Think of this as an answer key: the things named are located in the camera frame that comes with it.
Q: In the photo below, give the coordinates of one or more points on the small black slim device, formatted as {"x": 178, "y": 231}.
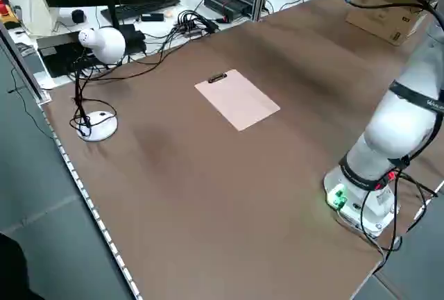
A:
{"x": 152, "y": 17}

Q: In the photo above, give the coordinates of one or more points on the black keyboard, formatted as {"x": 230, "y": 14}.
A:
{"x": 145, "y": 6}

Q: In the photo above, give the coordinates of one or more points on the brown cardboard box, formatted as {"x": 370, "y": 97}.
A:
{"x": 378, "y": 15}

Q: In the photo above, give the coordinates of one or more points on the black binder clip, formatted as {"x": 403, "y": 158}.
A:
{"x": 217, "y": 78}

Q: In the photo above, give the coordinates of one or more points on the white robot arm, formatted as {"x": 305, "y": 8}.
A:
{"x": 392, "y": 130}

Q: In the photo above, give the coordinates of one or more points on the black flat box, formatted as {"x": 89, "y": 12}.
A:
{"x": 133, "y": 37}

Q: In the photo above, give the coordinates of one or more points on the red emergency stop button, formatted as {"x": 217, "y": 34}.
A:
{"x": 2, "y": 8}

